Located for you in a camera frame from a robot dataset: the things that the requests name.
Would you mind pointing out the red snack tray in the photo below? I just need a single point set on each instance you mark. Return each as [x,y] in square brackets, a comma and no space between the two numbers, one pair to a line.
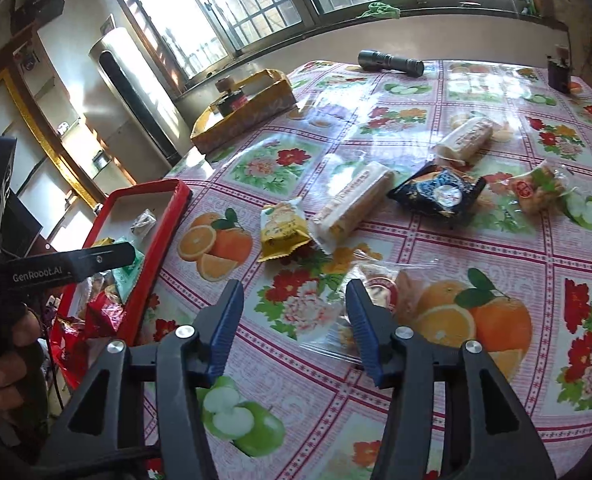
[167,200]

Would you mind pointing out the person left hand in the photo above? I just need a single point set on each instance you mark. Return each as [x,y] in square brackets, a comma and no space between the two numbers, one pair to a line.
[17,367]

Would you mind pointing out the green label twist packet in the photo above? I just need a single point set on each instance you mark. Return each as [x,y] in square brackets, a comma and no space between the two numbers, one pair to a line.
[537,189]

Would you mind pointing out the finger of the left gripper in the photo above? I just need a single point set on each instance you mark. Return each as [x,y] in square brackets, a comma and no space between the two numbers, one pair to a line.
[89,261]

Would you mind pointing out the yellow biscuit packet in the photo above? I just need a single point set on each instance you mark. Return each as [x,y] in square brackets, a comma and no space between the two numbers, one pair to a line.
[283,229]

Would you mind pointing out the yellow cardboard tray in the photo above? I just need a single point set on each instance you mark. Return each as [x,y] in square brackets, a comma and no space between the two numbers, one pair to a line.
[269,93]

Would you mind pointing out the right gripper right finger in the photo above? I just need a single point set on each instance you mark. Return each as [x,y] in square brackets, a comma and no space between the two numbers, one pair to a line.
[372,327]

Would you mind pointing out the black flashlight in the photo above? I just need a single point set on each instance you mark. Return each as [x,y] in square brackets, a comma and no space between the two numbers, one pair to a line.
[375,61]

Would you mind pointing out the black jar in yellow tray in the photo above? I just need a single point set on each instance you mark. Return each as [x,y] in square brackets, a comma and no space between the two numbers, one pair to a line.
[231,97]

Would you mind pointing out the red snack bag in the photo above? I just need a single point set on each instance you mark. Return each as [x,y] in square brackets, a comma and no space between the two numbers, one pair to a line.
[104,315]
[70,349]

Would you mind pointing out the green long snack packet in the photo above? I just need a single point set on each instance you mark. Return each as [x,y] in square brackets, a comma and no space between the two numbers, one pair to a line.
[126,277]

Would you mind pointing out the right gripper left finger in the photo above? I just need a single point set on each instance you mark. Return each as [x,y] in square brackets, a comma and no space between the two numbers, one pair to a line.
[216,326]

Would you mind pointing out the round pastry clear packet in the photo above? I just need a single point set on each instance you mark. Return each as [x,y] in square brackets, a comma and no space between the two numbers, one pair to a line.
[393,286]

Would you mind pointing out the white tower air conditioner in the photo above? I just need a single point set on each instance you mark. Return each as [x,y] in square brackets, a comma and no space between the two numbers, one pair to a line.
[126,72]

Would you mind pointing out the dark bottle with cork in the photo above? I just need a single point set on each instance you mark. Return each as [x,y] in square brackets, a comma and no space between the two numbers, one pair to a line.
[559,70]

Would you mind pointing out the green cloth on windowsill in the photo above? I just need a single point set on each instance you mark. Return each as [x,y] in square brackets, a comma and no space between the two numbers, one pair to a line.
[380,9]

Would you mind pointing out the black mooncake packet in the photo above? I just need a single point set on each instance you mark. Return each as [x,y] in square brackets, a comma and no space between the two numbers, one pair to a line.
[439,192]

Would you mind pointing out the mixed nut bar packet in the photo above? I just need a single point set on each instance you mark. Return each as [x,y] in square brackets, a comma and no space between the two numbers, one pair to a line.
[144,222]

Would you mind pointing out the white wafer packet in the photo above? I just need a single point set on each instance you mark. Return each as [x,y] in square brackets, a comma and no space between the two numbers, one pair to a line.
[339,217]
[460,145]

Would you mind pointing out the floral fruit tablecloth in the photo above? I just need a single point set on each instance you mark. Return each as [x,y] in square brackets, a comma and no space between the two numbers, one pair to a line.
[525,280]

